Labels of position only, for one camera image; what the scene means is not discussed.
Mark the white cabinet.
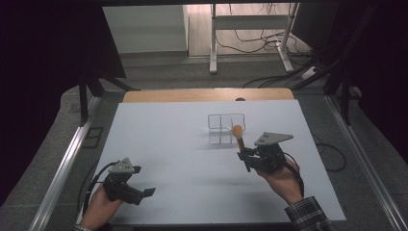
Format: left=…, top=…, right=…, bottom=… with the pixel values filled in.
left=102, top=4, right=191, bottom=55

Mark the plaid shirt sleeve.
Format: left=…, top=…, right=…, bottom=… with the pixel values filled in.
left=284, top=195, right=339, bottom=231

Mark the tangle of black floor cables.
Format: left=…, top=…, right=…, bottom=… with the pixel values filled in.
left=214, top=3, right=321, bottom=90

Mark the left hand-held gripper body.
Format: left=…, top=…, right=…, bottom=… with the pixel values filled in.
left=102, top=157, right=146, bottom=207

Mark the makeup brush with gold ferrule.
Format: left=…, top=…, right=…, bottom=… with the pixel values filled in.
left=232, top=124, right=246, bottom=154

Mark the right hand-held gripper cable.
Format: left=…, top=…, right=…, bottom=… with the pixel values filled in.
left=282, top=151, right=305, bottom=197

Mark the person's right hand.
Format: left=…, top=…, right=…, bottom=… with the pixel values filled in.
left=256, top=157, right=304, bottom=206

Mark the black metal stand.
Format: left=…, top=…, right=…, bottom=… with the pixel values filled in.
left=292, top=3, right=380, bottom=127
left=78, top=68, right=140, bottom=127

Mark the white table mat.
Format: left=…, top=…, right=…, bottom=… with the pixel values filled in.
left=76, top=99, right=347, bottom=225

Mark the clear acrylic organizer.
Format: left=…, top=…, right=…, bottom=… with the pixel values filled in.
left=207, top=113, right=247, bottom=145

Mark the left hand-held gripper cable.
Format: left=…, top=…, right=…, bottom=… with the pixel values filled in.
left=81, top=161, right=118, bottom=217

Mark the person's left hand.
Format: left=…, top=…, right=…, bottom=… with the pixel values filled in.
left=79, top=184, right=125, bottom=231

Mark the white power strip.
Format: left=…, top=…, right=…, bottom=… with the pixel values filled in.
left=300, top=65, right=320, bottom=81

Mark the aluminium rail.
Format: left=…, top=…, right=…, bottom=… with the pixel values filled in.
left=324, top=94, right=408, bottom=231
left=30, top=95, right=102, bottom=231

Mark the black looped floor cable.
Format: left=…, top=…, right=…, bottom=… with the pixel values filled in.
left=312, top=134, right=347, bottom=173

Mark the hand-held gripper cable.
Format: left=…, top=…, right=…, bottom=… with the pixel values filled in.
left=282, top=151, right=305, bottom=197
left=81, top=161, right=118, bottom=217

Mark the white desk frame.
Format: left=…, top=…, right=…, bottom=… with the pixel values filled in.
left=209, top=3, right=301, bottom=75

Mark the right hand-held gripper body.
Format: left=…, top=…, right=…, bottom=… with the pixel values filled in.
left=246, top=131, right=294, bottom=174

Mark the black curtain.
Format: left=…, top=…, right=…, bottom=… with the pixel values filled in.
left=0, top=0, right=127, bottom=208
left=347, top=0, right=408, bottom=166

